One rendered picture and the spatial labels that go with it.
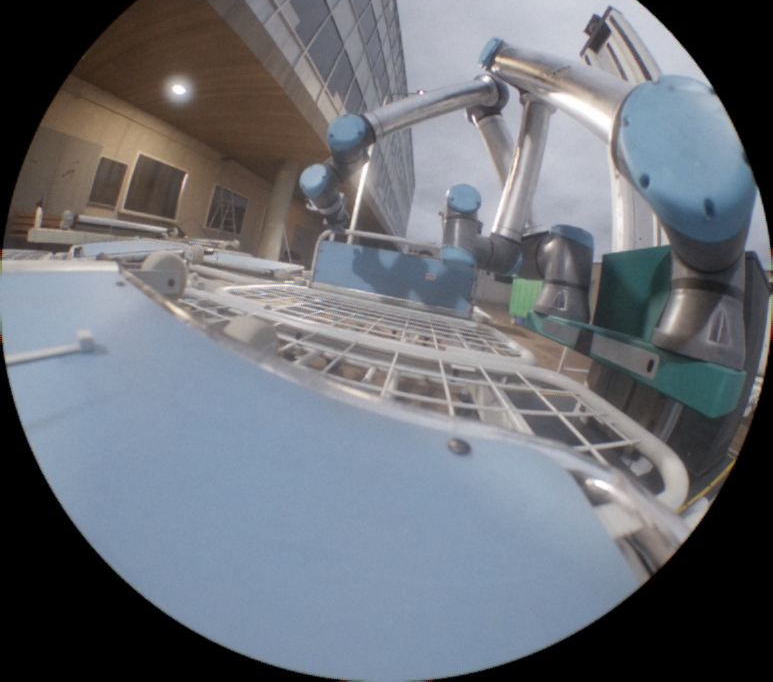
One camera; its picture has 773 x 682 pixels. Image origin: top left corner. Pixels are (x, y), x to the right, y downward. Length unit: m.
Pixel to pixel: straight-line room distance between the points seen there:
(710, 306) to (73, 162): 6.40
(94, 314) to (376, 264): 0.98
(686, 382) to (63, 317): 0.53
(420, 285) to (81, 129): 6.27
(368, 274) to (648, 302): 0.98
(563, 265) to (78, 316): 0.81
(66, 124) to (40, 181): 1.08
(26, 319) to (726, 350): 0.56
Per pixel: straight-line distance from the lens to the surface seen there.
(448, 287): 1.02
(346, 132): 0.61
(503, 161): 0.91
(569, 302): 0.71
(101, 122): 6.34
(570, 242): 0.75
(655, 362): 0.43
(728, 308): 0.42
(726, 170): 0.26
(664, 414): 0.64
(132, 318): 0.15
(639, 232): 0.84
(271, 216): 6.68
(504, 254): 0.66
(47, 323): 0.15
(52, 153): 6.04
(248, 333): 0.19
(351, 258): 1.06
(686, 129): 0.28
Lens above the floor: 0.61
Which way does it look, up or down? 4 degrees down
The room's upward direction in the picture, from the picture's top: 11 degrees clockwise
